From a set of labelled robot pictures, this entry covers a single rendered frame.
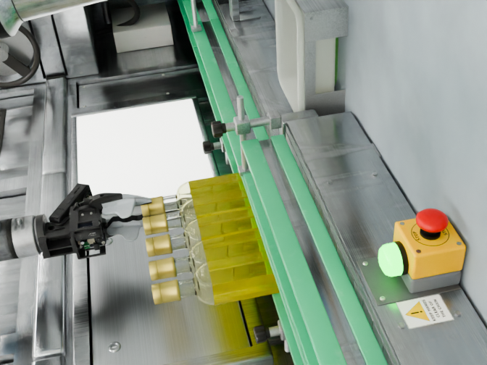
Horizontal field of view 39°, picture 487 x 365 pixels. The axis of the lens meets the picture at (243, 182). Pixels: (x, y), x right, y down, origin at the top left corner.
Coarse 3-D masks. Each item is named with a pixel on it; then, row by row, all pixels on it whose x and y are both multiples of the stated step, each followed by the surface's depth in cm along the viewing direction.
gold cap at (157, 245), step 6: (168, 234) 122; (150, 240) 121; (156, 240) 121; (162, 240) 121; (168, 240) 121; (150, 246) 120; (156, 246) 121; (162, 246) 121; (168, 246) 121; (150, 252) 121; (156, 252) 121; (162, 252) 121; (168, 252) 122
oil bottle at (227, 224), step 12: (216, 216) 123; (228, 216) 123; (240, 216) 123; (252, 216) 123; (192, 228) 121; (204, 228) 121; (216, 228) 121; (228, 228) 120; (240, 228) 120; (252, 228) 121; (192, 240) 120
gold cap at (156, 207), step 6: (156, 198) 131; (162, 198) 130; (144, 204) 130; (150, 204) 130; (156, 204) 130; (162, 204) 130; (144, 210) 130; (150, 210) 130; (156, 210) 130; (162, 210) 130; (144, 216) 131
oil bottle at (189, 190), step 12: (192, 180) 133; (204, 180) 132; (216, 180) 132; (228, 180) 132; (240, 180) 132; (180, 192) 130; (192, 192) 130; (204, 192) 129; (216, 192) 129; (180, 204) 130
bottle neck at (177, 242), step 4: (172, 236) 122; (176, 236) 122; (180, 236) 122; (172, 240) 121; (176, 240) 121; (180, 240) 121; (172, 244) 121; (176, 244) 121; (180, 244) 121; (184, 244) 121; (172, 248) 121; (176, 248) 122; (180, 248) 122; (184, 248) 122
